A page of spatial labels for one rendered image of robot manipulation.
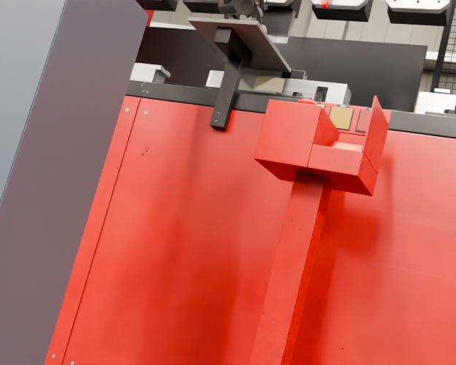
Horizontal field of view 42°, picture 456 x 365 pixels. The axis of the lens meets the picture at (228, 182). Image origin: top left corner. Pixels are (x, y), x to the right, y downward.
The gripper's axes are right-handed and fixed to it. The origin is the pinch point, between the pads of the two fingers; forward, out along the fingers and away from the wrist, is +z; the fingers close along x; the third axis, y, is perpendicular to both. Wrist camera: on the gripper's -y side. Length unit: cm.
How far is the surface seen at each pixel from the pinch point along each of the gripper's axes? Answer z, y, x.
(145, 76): 9.7, -0.7, 33.0
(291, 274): 27, -52, -35
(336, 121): 7.8, -23.1, -33.3
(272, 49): -1.4, -4.7, -10.2
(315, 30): 74, 337, 117
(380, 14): 66, 368, 72
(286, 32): -1.3, 13.7, -5.4
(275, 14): -5.2, 16.7, -1.0
